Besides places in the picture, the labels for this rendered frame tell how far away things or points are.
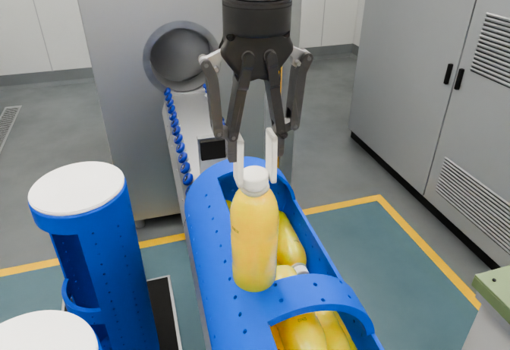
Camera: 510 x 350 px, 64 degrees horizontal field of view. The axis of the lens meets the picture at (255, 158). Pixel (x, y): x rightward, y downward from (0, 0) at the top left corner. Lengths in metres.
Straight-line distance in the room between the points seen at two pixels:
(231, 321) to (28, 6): 4.81
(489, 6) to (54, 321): 2.27
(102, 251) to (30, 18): 4.18
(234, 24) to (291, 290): 0.43
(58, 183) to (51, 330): 0.55
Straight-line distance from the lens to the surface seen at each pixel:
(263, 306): 0.68
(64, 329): 0.96
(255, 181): 0.53
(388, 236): 2.74
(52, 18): 5.25
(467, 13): 2.56
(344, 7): 5.92
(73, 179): 1.39
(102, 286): 1.44
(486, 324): 1.19
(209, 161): 1.47
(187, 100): 2.12
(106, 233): 1.32
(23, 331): 1.00
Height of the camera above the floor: 1.76
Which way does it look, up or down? 32 degrees down
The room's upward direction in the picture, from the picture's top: straight up
